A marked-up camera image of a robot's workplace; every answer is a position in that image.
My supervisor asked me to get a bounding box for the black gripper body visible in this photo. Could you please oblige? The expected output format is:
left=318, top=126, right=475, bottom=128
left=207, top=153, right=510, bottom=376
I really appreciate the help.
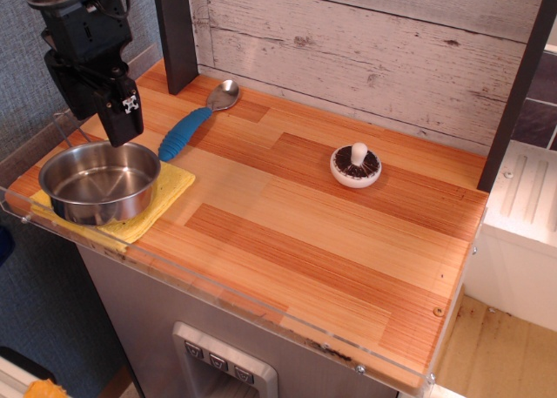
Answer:
left=42, top=34, right=135, bottom=120

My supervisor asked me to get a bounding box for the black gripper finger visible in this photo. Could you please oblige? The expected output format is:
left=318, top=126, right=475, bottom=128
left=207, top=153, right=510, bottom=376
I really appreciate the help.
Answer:
left=93, top=76, right=144, bottom=147

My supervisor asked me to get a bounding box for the blue handle metal spoon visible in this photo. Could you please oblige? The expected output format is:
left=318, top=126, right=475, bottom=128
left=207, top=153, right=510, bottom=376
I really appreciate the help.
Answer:
left=158, top=79, right=240, bottom=162

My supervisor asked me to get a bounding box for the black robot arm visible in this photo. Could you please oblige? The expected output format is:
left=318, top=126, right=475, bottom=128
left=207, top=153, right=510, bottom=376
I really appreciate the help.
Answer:
left=26, top=0, right=144, bottom=147

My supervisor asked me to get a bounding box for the silver metal pot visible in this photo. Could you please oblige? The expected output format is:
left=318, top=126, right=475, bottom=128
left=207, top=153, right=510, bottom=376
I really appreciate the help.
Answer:
left=37, top=111, right=162, bottom=227

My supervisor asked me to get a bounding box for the yellow folded cloth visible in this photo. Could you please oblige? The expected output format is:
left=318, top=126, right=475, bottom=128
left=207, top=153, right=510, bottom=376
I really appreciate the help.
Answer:
left=30, top=162, right=196, bottom=253

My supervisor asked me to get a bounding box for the white toy mushroom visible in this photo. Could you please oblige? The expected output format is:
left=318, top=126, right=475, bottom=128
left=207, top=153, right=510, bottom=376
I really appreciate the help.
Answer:
left=330, top=142, right=382, bottom=189

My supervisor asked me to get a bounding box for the silver dispenser panel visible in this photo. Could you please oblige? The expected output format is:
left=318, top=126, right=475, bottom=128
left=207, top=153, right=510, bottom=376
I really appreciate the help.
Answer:
left=172, top=321, right=279, bottom=397

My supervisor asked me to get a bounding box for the orange yellow object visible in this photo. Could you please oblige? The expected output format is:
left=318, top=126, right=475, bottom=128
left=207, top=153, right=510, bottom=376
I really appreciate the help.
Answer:
left=23, top=380, right=69, bottom=398

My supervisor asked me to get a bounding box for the dark grey left post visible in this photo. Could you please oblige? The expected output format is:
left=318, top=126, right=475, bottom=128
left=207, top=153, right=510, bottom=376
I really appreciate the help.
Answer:
left=155, top=0, right=198, bottom=95

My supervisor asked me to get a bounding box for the dark grey post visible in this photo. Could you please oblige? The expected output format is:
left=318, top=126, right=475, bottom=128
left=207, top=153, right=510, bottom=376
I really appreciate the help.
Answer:
left=155, top=0, right=198, bottom=95
left=477, top=0, right=556, bottom=192

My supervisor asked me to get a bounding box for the dark grey right post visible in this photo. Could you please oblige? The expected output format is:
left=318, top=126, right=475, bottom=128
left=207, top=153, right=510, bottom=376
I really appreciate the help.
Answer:
left=477, top=0, right=556, bottom=192

